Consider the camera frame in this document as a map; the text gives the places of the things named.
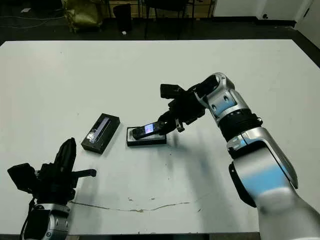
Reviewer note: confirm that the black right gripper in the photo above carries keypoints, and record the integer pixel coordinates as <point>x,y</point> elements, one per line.
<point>187,107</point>

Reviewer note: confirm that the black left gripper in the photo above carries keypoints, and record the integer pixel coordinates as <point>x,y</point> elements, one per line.
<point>55,187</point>

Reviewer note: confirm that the black handheld camera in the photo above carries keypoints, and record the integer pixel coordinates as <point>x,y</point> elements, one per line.
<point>147,130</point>

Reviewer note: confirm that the black box lid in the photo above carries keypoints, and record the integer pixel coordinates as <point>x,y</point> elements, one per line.
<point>100,135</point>

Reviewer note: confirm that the black box white insert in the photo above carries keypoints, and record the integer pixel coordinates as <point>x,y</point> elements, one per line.
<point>150,143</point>

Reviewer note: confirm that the black waste bin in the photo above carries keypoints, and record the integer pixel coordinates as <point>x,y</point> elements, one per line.
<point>122,17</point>

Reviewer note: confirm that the black chair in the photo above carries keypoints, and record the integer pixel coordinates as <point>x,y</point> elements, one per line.
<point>170,6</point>

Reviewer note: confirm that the wooden shelving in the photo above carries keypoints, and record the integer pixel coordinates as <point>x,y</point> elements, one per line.
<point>137,10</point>

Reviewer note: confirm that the yellowish plastic bag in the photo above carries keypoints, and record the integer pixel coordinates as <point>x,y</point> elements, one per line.
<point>82,15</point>

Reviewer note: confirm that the small black door stopper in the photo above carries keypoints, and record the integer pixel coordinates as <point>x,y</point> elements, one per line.
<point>265,16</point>

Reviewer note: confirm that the white paper sheet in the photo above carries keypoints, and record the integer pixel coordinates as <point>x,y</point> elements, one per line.
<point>26,10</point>

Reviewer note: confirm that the white door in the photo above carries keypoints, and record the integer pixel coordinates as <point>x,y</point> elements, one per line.
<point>310,27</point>

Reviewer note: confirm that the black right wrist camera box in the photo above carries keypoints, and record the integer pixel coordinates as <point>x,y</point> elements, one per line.
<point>171,91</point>

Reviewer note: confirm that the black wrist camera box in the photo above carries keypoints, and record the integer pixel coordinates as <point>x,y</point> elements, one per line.
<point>171,91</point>
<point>21,177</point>

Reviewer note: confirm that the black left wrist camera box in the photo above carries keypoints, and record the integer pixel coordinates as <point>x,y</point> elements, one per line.
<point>21,177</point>

